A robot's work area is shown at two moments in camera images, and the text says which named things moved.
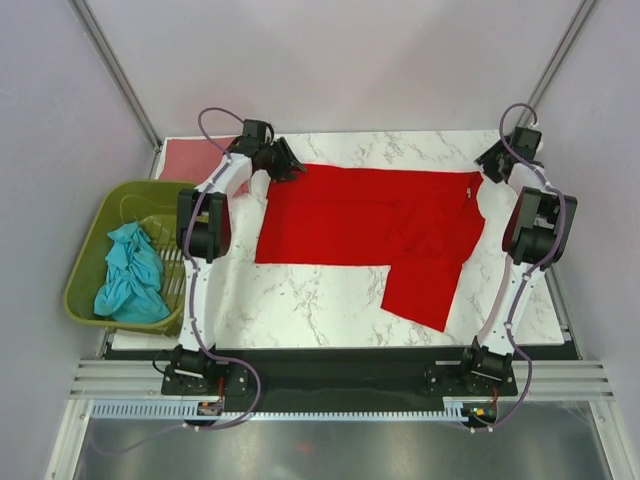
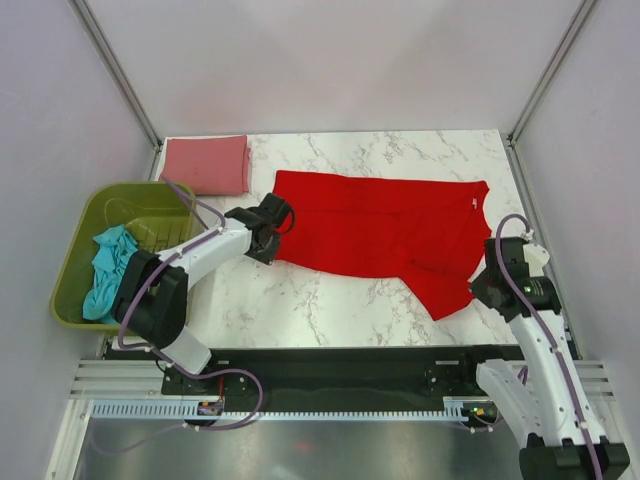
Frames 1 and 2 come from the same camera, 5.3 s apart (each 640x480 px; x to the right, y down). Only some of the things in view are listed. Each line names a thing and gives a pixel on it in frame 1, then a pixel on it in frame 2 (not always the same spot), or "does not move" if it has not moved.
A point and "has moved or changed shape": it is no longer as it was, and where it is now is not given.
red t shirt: (417, 223) has moved or changed shape
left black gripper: (288, 161) to (268, 256)
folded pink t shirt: (190, 158) does not move
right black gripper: (488, 159) to (477, 288)
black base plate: (330, 382) does not move
